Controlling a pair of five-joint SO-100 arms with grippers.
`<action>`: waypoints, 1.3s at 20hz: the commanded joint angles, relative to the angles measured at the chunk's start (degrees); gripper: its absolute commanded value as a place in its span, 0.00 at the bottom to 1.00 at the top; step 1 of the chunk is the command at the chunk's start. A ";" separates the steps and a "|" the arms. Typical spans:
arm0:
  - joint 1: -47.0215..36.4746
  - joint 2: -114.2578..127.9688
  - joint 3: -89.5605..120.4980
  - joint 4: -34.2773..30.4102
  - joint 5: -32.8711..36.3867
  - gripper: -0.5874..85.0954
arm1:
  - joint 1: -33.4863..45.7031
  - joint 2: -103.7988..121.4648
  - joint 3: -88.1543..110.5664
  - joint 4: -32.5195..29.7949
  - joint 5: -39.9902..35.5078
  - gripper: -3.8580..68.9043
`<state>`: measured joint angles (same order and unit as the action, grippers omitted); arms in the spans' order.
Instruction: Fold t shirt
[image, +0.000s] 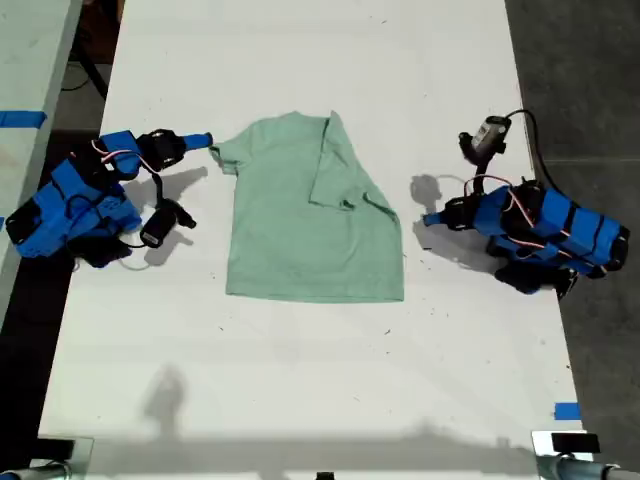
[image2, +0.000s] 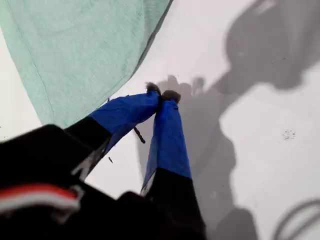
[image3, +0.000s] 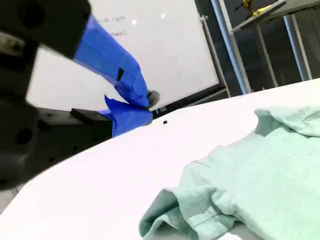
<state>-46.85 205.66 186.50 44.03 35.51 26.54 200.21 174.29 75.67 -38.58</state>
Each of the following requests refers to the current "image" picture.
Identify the pale green T-shirt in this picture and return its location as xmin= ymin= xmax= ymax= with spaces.
xmin=208 ymin=109 xmax=405 ymax=304

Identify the long blue tape strip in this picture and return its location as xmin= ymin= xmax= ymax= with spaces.
xmin=0 ymin=109 xmax=48 ymax=129

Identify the white side table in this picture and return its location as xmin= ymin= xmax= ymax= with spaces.
xmin=0 ymin=0 xmax=84 ymax=311

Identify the black box on white plate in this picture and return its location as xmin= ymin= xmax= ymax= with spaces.
xmin=530 ymin=430 xmax=601 ymax=456

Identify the grey metal pipe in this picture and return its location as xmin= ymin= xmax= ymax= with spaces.
xmin=0 ymin=462 xmax=76 ymax=480
xmin=537 ymin=457 xmax=640 ymax=480

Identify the black box on clear plate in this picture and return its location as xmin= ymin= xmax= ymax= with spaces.
xmin=35 ymin=437 xmax=95 ymax=471

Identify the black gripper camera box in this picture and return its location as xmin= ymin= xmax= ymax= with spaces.
xmin=140 ymin=198 xmax=197 ymax=249
xmin=458 ymin=115 xmax=512 ymax=164

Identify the black floor cable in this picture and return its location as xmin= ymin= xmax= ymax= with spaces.
xmin=62 ymin=49 xmax=109 ymax=99

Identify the black camera cable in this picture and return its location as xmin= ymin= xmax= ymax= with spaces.
xmin=67 ymin=234 xmax=146 ymax=269
xmin=504 ymin=109 xmax=562 ymax=195

